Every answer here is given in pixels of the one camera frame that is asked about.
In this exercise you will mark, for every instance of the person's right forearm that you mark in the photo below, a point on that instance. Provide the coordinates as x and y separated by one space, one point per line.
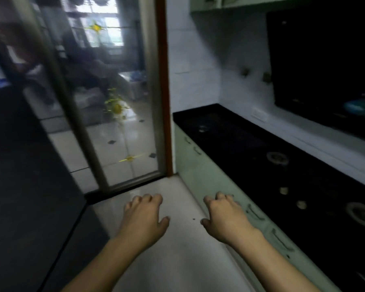
273 264

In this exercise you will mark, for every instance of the white wall socket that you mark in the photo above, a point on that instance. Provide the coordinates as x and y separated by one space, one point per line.
259 114

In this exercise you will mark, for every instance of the person's right thumb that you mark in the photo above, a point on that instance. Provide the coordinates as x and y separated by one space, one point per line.
208 225

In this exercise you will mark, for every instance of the black range hood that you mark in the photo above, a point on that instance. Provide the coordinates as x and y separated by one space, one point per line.
319 57

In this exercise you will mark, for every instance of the person's left thumb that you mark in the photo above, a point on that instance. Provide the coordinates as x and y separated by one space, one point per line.
165 225

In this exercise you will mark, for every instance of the person's left forearm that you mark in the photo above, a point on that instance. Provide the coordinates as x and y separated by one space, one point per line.
109 264

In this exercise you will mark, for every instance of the stove control knob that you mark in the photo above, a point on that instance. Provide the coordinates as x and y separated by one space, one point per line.
284 190
301 204

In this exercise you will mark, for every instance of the green base cabinet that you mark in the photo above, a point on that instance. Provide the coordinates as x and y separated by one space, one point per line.
213 182

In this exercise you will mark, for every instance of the yellow flower sticker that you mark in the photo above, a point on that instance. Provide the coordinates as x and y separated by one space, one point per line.
130 158
96 27
117 106

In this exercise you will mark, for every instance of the sliding glass door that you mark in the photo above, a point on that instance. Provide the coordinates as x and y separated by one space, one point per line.
133 139

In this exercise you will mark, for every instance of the person's right hand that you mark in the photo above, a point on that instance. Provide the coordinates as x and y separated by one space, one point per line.
228 221

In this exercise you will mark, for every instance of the person's left hand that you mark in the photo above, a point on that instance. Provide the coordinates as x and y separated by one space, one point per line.
141 223

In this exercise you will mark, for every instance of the brown wooden door frame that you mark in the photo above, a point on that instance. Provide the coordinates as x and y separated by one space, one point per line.
164 88

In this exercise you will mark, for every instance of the round gas burner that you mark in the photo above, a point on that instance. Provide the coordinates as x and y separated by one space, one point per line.
363 214
277 158

